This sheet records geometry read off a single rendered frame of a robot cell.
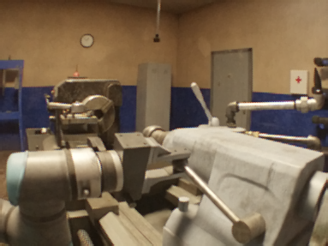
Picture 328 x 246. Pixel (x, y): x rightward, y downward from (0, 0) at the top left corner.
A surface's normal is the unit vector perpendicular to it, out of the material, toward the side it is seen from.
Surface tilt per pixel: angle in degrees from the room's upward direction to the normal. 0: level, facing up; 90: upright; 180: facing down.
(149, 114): 90
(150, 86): 90
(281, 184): 82
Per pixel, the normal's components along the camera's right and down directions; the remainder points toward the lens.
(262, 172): -0.84, -0.10
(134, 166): 0.48, 0.45
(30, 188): 0.52, 0.10
